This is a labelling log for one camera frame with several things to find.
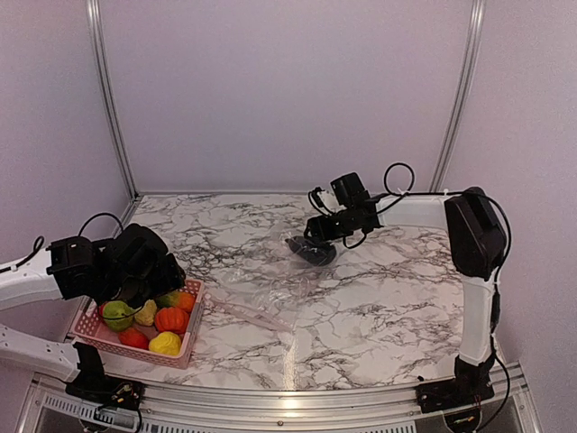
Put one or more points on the left aluminium frame post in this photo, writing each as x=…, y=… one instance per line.
x=96, y=30

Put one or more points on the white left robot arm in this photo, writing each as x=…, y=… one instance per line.
x=66, y=269

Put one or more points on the clear zip top bag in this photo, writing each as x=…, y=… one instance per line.
x=270, y=285

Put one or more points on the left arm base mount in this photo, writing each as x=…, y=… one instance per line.
x=107, y=391

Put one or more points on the yellow fake lemon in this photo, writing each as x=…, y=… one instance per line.
x=165, y=343

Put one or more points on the right aluminium frame post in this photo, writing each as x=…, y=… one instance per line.
x=466, y=77

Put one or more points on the light green fake pear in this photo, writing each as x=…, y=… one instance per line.
x=118, y=315

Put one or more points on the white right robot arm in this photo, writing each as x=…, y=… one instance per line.
x=479, y=238

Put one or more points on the pink perforated plastic basket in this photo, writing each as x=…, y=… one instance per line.
x=91, y=329

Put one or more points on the green orange fake mango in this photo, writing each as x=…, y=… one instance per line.
x=177, y=299

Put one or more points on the beige fake bread ball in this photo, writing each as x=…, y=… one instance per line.
x=146, y=315

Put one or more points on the front aluminium rail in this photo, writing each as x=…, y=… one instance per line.
x=176, y=408

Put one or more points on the orange fake fruit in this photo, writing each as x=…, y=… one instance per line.
x=172, y=319

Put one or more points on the red orange fake tomato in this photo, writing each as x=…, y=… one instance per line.
x=133, y=337

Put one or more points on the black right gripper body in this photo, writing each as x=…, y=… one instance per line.
x=345, y=226

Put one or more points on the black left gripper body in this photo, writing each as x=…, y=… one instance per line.
x=138, y=290

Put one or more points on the aluminium frame post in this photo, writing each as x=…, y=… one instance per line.
x=466, y=77
x=96, y=30

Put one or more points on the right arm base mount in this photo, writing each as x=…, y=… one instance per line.
x=446, y=395

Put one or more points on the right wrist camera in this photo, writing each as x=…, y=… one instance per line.
x=324, y=198

